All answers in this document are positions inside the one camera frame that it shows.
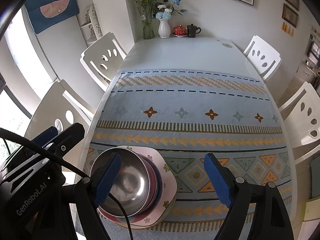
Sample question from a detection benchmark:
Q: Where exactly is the stainless steel bowl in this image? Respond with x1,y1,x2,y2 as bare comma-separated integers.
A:
91,147,159,217

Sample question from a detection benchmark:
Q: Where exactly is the pink floral plate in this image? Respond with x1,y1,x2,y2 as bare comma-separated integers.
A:
99,146,177,226

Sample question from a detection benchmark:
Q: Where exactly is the white dining chair near left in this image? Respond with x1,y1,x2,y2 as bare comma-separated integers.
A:
23,79,98,145

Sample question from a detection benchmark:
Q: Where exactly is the white dining chair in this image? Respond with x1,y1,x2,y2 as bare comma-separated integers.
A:
23,79,98,145
244,35,282,81
278,81,320,165
80,32,127,91

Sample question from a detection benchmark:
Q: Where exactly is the patterned blue table runner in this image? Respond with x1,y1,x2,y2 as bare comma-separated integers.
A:
83,69,292,239

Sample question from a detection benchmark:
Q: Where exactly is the white refrigerator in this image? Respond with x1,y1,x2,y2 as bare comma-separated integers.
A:
4,4,96,83

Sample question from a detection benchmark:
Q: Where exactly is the white dining chair far left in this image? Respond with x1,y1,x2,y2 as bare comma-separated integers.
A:
80,32,127,91

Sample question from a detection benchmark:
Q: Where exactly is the white dining chair near right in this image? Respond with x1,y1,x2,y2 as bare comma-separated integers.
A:
278,81,320,165

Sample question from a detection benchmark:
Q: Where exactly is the white corner shelf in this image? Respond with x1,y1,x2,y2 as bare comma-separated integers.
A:
80,4,103,47

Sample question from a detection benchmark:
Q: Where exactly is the blue fabric cover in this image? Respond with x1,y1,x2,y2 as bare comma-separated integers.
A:
24,0,79,34

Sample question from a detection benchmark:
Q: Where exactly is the white dining chair far right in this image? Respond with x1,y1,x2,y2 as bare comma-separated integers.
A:
244,35,282,81

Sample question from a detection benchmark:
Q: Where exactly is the white ribbed flower vase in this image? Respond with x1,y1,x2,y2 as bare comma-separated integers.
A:
158,18,171,38

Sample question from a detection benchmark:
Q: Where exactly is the red lidded teacup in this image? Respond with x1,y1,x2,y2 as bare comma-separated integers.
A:
172,24,187,37

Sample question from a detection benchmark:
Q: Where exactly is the dark brown mug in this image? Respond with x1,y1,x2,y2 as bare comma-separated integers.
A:
187,24,201,38

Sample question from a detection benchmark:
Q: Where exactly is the small framed picture lower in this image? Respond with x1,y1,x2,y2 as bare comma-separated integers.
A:
282,3,299,28

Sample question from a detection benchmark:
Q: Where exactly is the black cable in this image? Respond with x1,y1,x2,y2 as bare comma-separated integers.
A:
0,127,136,240

